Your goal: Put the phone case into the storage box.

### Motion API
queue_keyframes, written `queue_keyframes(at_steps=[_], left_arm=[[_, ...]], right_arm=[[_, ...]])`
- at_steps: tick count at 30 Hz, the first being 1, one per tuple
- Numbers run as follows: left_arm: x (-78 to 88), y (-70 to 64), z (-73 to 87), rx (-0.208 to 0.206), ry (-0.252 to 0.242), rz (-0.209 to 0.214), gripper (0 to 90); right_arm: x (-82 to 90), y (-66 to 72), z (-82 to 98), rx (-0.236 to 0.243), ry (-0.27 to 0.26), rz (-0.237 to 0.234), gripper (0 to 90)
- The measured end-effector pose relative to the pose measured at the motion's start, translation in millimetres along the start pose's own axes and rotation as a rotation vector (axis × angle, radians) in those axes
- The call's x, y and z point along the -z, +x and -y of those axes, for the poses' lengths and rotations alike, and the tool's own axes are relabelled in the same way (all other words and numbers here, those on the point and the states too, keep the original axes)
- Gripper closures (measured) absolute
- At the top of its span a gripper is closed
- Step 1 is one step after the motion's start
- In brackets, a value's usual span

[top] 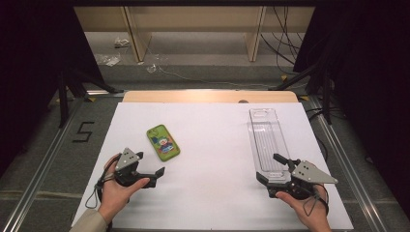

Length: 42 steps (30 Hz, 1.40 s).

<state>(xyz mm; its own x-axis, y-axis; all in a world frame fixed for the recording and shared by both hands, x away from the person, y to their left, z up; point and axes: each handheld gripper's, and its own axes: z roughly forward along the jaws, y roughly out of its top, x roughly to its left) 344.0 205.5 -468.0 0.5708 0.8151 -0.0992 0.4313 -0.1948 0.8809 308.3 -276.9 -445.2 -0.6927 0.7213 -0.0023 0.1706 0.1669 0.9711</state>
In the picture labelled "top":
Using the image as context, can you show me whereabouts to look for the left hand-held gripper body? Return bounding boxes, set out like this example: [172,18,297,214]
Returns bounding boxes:
[113,147,148,188]

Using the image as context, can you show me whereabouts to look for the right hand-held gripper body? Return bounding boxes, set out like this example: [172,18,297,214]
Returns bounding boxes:
[279,159,339,201]

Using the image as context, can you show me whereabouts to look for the clear plastic rack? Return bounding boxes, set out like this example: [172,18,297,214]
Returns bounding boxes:
[247,107,293,186]

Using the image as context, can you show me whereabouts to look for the green cartoon phone case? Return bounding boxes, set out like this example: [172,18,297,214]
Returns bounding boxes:
[146,124,181,162]

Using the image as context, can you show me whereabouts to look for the person's left hand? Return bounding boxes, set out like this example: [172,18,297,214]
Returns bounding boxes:
[97,153,152,224]

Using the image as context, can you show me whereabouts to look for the person's right hand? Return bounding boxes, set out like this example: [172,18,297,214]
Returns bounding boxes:
[276,184,334,232]

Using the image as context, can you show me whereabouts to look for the white table sheet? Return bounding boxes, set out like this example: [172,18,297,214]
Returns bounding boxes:
[71,101,355,231]

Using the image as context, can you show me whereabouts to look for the black tripod stand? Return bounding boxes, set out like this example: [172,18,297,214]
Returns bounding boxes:
[57,68,126,130]
[272,59,334,126]

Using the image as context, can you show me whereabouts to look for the black curtain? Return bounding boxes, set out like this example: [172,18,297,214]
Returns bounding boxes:
[292,0,410,211]
[0,0,105,175]

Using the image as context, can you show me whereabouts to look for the dark wrist strap cord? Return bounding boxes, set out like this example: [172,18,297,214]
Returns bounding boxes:
[84,154,121,210]
[302,184,331,218]

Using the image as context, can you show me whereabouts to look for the metal floor rail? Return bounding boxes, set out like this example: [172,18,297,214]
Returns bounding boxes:
[1,96,85,232]
[308,96,388,232]

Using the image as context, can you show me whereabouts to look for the thin white cable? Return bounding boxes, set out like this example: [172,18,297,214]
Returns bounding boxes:
[144,44,308,90]

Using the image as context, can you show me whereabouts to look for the bundle of black cables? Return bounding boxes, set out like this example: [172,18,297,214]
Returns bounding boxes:
[260,5,312,75]

